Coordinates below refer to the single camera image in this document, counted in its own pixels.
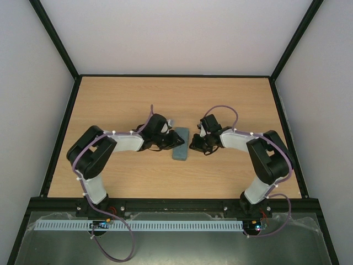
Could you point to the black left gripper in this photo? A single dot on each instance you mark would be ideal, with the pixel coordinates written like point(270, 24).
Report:
point(173, 141)

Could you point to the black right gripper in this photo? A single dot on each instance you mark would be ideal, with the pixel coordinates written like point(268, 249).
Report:
point(199, 142)

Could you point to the grey-green glasses case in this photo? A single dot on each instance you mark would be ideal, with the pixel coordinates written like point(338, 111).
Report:
point(180, 153)

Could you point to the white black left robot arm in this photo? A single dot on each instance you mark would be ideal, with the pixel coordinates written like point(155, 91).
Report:
point(91, 152)

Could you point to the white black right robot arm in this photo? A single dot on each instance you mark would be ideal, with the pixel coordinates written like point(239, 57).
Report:
point(271, 159)

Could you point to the grey metal front tray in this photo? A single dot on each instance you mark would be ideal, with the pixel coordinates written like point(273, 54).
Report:
point(295, 239)

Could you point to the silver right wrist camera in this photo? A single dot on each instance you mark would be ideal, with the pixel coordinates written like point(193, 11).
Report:
point(202, 130)

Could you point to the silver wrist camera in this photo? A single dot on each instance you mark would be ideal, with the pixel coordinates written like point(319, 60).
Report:
point(170, 123)
point(202, 130)

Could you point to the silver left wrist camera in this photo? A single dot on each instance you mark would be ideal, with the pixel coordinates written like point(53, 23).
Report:
point(170, 123)

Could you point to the black front frame rail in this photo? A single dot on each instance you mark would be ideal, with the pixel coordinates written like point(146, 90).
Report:
point(227, 208)

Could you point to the black back frame rail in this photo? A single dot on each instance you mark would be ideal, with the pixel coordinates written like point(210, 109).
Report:
point(174, 76)

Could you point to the black left frame rail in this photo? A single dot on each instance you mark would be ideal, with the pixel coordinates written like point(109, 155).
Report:
point(60, 138)

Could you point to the white slotted cable duct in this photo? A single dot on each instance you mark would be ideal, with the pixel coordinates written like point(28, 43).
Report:
point(137, 226)

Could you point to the black back right frame post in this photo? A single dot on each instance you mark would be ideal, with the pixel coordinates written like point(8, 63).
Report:
point(299, 32)

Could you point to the black frame post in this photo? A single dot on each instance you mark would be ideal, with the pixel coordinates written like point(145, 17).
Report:
point(299, 32)
point(52, 33)

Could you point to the black back left frame post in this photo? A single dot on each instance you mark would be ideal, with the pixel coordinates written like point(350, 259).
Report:
point(52, 33)

